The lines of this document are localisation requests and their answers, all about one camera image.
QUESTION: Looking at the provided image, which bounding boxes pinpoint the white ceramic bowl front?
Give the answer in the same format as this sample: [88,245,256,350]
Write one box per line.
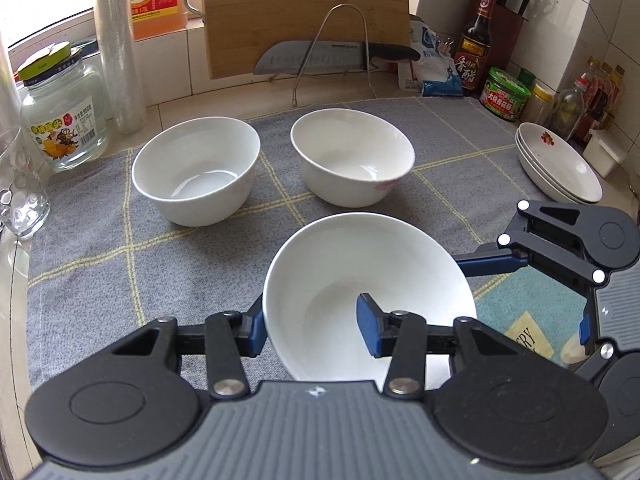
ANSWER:
[261,211,478,391]

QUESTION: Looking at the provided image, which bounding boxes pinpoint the white ceramic bowl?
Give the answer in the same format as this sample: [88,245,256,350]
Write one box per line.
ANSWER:
[261,211,478,391]
[131,116,262,228]

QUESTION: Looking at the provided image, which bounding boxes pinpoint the white plate with fruit print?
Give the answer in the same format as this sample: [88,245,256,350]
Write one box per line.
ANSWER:
[516,122,603,204]

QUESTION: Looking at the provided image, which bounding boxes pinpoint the white ceramic bowl floral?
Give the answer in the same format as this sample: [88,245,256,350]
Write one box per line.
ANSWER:
[290,108,416,208]

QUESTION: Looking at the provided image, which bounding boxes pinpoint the white plate fruit print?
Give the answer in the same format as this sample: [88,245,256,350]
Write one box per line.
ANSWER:
[514,132,588,205]

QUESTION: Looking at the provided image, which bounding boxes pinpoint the white plastic seasoning box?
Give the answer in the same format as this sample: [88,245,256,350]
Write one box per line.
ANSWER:
[584,130,627,179]

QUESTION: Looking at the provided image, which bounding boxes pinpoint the clear glass bottle red cap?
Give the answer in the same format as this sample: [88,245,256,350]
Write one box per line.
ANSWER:
[546,76,589,140]

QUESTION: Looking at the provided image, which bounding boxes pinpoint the dark sauce bottle gold cap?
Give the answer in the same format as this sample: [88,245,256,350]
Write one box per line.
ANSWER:
[587,62,615,129]

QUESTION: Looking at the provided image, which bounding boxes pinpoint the yellow lid spice jar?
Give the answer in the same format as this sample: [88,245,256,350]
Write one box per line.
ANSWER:
[520,81,555,125]

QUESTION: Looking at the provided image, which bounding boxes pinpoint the yellow oil bottle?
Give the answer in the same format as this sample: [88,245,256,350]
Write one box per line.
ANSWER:
[608,65,625,118]

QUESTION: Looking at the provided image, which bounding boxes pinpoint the green lid sauce tub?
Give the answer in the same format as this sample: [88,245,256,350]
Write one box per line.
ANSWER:
[480,67,532,122]

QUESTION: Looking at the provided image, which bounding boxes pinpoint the green cap spice jar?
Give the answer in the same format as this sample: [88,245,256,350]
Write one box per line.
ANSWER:
[518,67,536,89]

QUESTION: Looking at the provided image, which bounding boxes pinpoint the white blue salt bag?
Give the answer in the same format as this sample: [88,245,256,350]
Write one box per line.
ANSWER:
[397,16,463,98]

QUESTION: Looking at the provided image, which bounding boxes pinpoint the dark vinegar bottle red label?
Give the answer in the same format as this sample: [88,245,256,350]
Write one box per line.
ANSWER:
[454,0,496,94]

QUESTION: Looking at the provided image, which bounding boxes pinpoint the dark red knife block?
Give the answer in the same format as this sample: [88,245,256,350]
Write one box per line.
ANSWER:
[463,0,524,87]

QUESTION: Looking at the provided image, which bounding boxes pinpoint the clear glass cup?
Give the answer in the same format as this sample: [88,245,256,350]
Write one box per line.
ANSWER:
[0,127,50,238]

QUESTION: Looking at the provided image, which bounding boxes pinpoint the glass jar green lid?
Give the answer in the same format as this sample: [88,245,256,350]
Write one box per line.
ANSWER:
[17,41,107,172]

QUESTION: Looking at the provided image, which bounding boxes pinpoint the bamboo cutting board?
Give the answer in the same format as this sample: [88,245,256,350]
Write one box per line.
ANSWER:
[202,0,410,79]

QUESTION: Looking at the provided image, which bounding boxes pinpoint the kitchen knife black handle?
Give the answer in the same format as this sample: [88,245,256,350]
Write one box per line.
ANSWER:
[253,40,420,75]

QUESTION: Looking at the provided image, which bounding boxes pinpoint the metal wire rack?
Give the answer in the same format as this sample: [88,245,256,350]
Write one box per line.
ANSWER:
[269,2,380,109]

